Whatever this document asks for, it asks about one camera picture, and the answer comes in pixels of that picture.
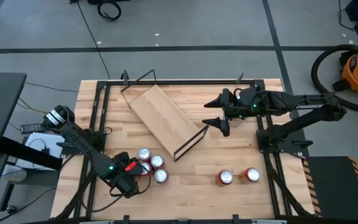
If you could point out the black mat with hazard stripes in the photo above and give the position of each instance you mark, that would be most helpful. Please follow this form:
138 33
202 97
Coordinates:
337 186

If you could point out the wooden shelf with black frame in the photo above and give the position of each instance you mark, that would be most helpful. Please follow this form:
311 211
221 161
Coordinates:
163 115

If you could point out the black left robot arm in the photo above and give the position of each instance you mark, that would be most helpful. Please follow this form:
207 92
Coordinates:
89 148

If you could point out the red Coca-Cola can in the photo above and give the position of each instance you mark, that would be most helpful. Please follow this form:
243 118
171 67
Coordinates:
147 168
253 175
161 175

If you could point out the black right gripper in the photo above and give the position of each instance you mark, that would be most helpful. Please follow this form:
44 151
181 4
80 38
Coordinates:
241 104

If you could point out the white box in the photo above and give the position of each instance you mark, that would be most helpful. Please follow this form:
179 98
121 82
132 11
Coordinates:
37 137

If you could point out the black aluminium table frame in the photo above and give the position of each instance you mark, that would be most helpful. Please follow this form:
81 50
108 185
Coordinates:
179 82

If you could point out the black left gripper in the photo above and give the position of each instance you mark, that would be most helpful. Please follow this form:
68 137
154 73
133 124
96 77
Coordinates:
123 182

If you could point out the red Coke Zero can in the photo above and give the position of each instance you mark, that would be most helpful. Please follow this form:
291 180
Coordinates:
157 161
225 176

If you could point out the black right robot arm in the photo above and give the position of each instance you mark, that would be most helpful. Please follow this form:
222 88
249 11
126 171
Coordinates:
309 107

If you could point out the red tag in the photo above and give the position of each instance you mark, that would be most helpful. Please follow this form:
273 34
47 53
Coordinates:
130 165

